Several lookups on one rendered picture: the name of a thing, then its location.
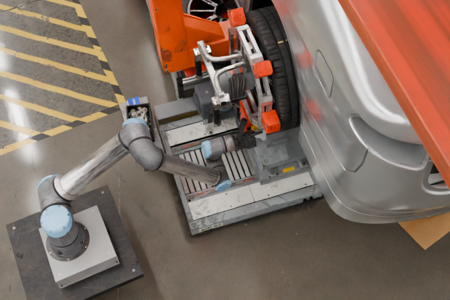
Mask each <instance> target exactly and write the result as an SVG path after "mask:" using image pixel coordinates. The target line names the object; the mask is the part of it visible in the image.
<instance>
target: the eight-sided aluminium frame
mask: <svg viewBox="0 0 450 300"><path fill-rule="evenodd" d="M234 35H235V36H236V50H234ZM245 35H247V37H248V40H249V41H250V42H251V45H252V47H253V50H254V54H252V52H251V50H250V48H249V46H248V43H247V41H246V38H245ZM228 40H229V52H228V53H229V55H233V54H238V51H240V42H241V43H242V46H243V48H244V50H245V52H246V55H247V57H248V61H249V63H250V67H251V69H252V65H254V64H255V63H258V62H262V61H264V59H263V55H262V53H261V52H260V50H259V48H258V46H257V44H256V41H255V39H254V37H253V35H252V32H251V30H250V28H249V26H248V25H247V24H246V25H241V26H238V27H229V28H228ZM236 61H238V62H241V61H242V60H240V58H238V59H235V60H231V64H235V63H236ZM252 75H253V78H254V83H255V86H256V92H257V96H258V108H257V106H256V103H255V101H254V98H253V97H252V94H251V92H250V90H246V91H244V92H246V93H247V95H248V99H249V101H250V104H251V106H252V109H253V111H254V113H251V111H250V108H249V106H248V103H247V101H246V99H244V100H242V103H243V105H244V108H245V111H246V113H247V115H248V119H249V121H250V123H251V124H253V125H254V126H256V127H258V128H259V129H263V128H264V127H263V124H262V123H261V113H264V112H265V107H266V112H267V111H270V110H272V106H273V98H272V94H271V91H270V87H269V81H268V78H267V76H265V77H262V81H263V85H264V88H265V93H264V94H263V93H262V89H261V86H260V80H259V78H257V79H256V78H255V76H254V71H253V69H252Z"/></svg>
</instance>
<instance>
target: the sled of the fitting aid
mask: <svg viewBox="0 0 450 300"><path fill-rule="evenodd" d="M236 124H237V127H239V125H240V114H239V115H236ZM246 150H247V151H248V155H249V157H250V160H251V162H252V165H253V167H254V170H255V172H256V175H257V177H258V180H259V182H260V185H264V184H268V183H272V182H274V181H279V180H281V179H285V178H288V177H292V176H295V175H299V174H302V173H306V172H308V171H312V169H311V167H310V165H309V162H308V160H307V158H304V159H300V160H296V161H292V162H290V163H286V164H282V165H278V166H276V167H272V168H269V169H265V170H263V168H262V166H261V164H260V161H259V159H258V156H257V154H256V151H255V149H254V148H250V149H246Z"/></svg>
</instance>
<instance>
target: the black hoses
mask: <svg viewBox="0 0 450 300"><path fill-rule="evenodd" d="M228 85H229V91H230V96H229V99H230V102H231V103H232V102H236V101H239V100H244V99H247V98H248V95H247V93H246V92H244V91H245V86H246V78H245V77H244V74H243V72H240V73H237V74H233V75H232V77H230V78H229V79H228Z"/></svg>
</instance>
